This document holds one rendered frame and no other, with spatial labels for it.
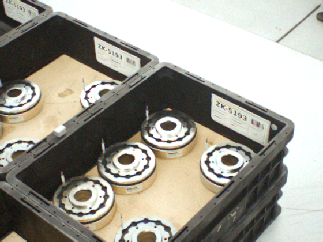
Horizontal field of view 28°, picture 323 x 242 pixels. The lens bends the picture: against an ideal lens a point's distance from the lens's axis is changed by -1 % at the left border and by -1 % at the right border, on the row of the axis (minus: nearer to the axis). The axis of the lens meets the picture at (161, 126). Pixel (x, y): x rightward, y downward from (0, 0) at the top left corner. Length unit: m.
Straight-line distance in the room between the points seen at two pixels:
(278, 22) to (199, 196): 2.05
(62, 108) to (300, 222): 0.52
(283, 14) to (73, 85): 1.93
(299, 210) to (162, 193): 0.30
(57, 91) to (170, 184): 0.35
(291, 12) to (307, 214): 1.99
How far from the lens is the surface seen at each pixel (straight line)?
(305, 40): 2.99
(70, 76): 1.39
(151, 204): 1.11
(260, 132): 1.16
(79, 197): 1.11
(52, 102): 1.33
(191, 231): 0.94
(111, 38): 1.31
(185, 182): 1.14
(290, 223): 1.26
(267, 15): 3.14
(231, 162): 1.15
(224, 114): 1.19
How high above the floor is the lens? 1.66
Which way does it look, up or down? 42 degrees down
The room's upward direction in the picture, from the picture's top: 2 degrees counter-clockwise
